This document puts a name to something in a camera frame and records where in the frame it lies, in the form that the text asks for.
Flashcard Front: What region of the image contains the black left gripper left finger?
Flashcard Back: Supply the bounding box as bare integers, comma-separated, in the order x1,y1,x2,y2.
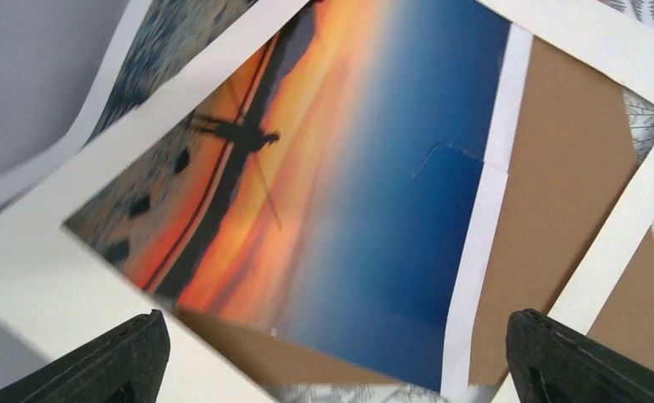
0,309,170,403

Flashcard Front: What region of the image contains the sunset photo print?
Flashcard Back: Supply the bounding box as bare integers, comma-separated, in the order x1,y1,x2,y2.
64,1,533,396

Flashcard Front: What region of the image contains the floral patterned table mat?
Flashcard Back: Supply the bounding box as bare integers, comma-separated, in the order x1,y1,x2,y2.
277,1,654,397

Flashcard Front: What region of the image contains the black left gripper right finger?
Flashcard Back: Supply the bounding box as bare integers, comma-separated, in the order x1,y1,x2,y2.
505,308,654,402

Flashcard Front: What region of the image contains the white paper mat border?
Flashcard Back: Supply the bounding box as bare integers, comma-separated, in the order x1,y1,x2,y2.
0,0,654,403

